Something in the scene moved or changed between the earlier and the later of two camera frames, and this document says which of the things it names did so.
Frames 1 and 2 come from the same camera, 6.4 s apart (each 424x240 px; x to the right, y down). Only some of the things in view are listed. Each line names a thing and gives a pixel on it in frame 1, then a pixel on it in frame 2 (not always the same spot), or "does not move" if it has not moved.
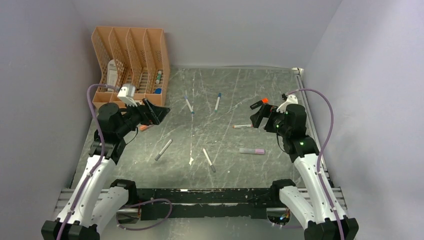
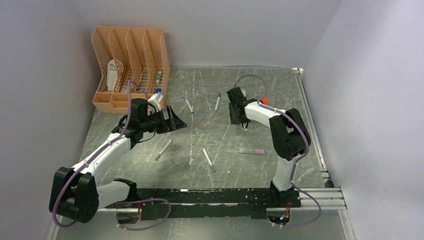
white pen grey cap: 212,166 does not move
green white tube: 158,77 does not move
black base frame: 244,203 does not move
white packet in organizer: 112,75 does not move
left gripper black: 157,113 to 169,125
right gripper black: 257,118 to 234,120
